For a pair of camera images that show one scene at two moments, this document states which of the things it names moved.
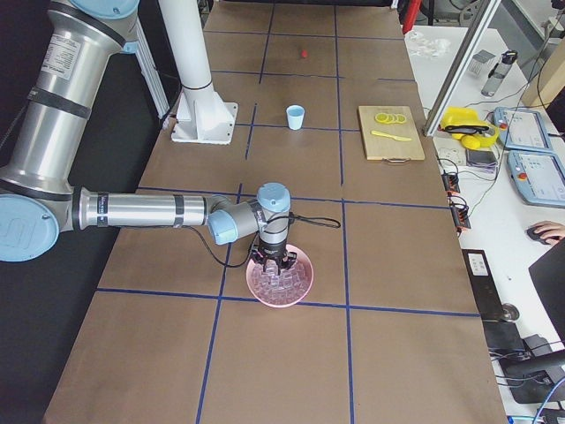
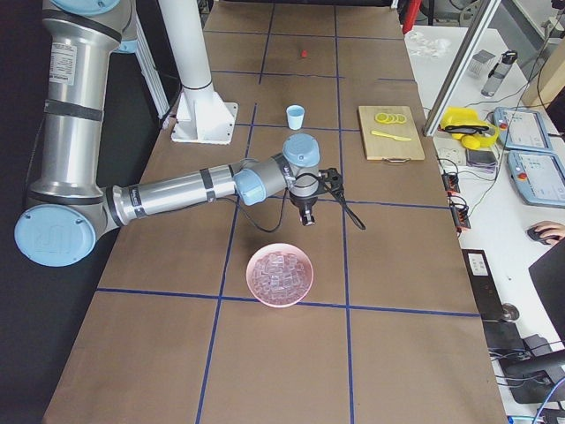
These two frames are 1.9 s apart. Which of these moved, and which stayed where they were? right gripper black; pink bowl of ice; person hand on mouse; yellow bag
Moved: right gripper black
Stayed: pink bowl of ice; person hand on mouse; yellow bag
